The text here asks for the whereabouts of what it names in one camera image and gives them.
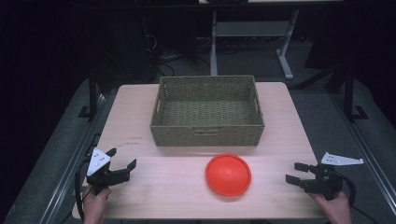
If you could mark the green woven basket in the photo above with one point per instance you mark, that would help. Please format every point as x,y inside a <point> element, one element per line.
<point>207,137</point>

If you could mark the black metal stand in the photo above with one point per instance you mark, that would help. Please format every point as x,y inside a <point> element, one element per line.
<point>92,93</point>
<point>350,93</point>

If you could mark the person's left hand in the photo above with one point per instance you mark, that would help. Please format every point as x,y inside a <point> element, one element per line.
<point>95,205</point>

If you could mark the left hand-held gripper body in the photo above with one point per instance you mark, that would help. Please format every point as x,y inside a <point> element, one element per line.
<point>102,177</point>

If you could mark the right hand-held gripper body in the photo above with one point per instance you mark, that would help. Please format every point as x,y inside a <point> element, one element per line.
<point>323,185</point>

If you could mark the person's right hand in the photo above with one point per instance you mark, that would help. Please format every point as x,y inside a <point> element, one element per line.
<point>334,210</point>

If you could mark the grey metal desk frame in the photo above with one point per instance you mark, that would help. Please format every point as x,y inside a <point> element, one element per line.
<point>252,28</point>

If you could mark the aluminium rail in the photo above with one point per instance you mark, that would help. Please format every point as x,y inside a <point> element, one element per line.
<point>70,168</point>
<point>369,155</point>

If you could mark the orange plastic plate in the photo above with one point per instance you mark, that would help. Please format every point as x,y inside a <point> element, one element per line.
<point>228,174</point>

